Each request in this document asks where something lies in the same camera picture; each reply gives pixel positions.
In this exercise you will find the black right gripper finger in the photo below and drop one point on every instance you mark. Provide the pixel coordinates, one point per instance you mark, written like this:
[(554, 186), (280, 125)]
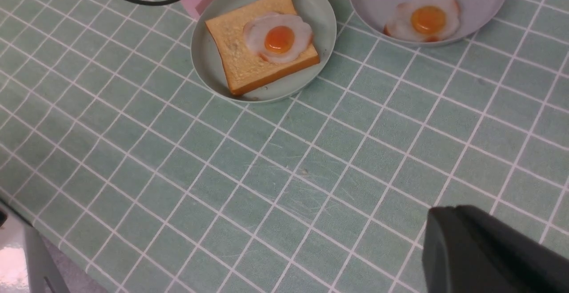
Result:
[(466, 250)]

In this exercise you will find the fried egg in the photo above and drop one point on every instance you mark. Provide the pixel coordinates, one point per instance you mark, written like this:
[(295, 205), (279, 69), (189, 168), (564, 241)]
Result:
[(424, 20), (277, 38)]

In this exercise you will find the toast slice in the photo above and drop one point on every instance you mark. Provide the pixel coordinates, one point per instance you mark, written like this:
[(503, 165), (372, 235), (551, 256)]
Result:
[(245, 71)]

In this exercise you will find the fried egg front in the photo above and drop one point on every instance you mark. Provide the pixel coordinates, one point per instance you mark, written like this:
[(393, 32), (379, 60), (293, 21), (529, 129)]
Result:
[(424, 20)]

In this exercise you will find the pale green plate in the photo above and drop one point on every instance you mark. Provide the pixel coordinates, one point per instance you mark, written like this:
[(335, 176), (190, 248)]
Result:
[(206, 59)]

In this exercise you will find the pink cube block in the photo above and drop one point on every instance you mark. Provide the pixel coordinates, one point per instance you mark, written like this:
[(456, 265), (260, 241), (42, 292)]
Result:
[(195, 8)]

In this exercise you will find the grey table leg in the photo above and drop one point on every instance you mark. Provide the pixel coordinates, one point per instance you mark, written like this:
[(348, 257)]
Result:
[(41, 269)]

